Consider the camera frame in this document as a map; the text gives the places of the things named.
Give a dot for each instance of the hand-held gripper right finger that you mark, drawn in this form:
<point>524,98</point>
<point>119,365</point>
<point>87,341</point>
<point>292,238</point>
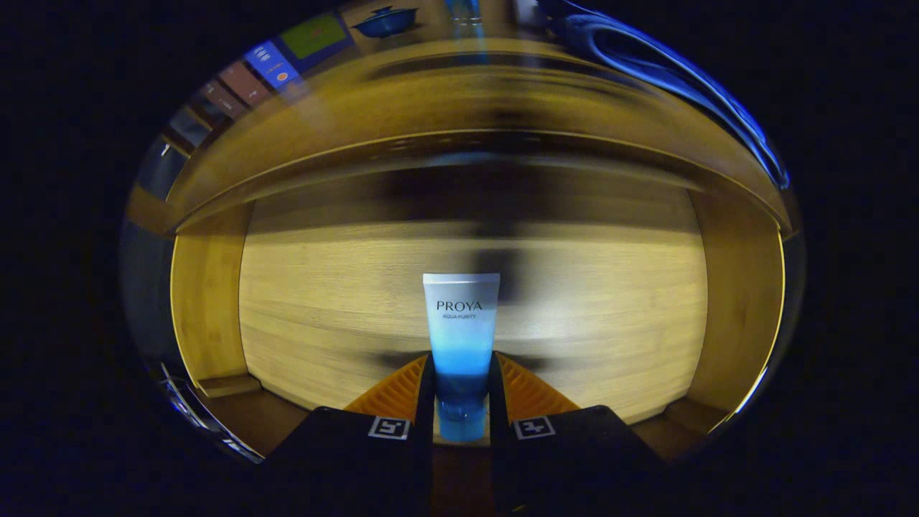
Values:
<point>567,467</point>

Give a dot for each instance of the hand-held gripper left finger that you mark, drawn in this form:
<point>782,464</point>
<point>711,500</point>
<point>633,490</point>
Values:
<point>359,467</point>

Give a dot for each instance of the wooden drawer with black knob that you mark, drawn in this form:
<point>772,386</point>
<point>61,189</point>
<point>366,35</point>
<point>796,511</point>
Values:
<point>323,301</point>

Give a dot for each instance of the white and blue cosmetic tube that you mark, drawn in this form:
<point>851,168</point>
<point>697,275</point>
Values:
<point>461,323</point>

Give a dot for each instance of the wooden cabinet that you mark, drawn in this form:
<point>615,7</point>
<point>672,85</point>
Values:
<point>445,147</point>

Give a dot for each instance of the wooden countertop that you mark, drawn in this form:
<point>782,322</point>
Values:
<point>431,93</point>

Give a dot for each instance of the dark brown book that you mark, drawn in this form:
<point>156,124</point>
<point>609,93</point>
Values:
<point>219,100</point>

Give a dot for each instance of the blue folded towel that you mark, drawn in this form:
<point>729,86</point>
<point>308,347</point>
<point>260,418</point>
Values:
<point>668,79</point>

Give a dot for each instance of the reddish brown book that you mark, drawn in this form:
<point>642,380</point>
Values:
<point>244,82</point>

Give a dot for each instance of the blue lidded teacup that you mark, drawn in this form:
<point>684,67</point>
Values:
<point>384,21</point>

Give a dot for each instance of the teal glass bottle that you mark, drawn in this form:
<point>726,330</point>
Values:
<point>463,11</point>

